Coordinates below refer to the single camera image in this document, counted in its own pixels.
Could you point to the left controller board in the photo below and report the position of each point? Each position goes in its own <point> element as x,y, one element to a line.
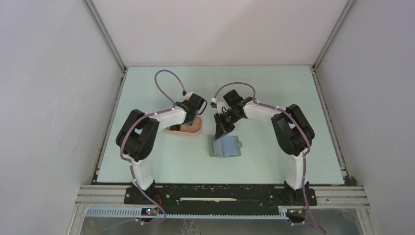
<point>149,211</point>

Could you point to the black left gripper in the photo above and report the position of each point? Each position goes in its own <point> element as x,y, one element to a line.
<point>190,124</point>

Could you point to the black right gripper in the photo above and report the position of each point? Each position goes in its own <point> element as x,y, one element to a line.
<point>221,130</point>

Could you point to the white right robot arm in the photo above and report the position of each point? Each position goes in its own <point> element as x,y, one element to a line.
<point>293,132</point>

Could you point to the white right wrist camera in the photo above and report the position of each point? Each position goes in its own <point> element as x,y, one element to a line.
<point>218,105</point>

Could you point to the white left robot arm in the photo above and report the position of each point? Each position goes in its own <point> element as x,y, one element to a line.
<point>138,133</point>

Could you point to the controller board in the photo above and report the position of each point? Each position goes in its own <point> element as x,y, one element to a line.
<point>149,211</point>
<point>295,212</point>

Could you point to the pink oval tray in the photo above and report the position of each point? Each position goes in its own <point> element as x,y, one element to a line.
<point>191,130</point>

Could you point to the aluminium frame rail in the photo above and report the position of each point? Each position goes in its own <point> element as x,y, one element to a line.
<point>108,200</point>

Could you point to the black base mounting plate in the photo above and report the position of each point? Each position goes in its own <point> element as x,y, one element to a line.
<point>221,199</point>

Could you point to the right controller board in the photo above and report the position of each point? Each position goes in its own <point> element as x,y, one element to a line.
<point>295,212</point>

